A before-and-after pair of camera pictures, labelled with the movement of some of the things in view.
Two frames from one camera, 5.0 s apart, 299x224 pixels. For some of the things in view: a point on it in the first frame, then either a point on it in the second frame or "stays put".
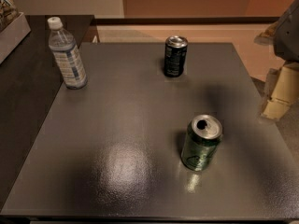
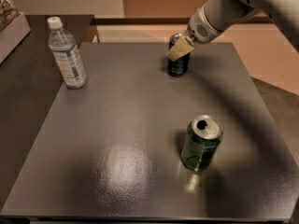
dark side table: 30,87 stays put
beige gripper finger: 285,92 → 200,30
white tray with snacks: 14,26 stays put
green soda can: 203,134 stays put
